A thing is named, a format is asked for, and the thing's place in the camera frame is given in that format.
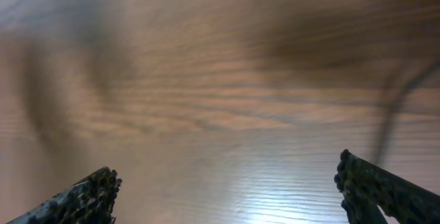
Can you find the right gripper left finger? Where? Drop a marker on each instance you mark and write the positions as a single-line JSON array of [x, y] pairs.
[[89, 201]]

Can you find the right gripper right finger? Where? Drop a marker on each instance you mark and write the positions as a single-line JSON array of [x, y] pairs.
[[372, 193]]

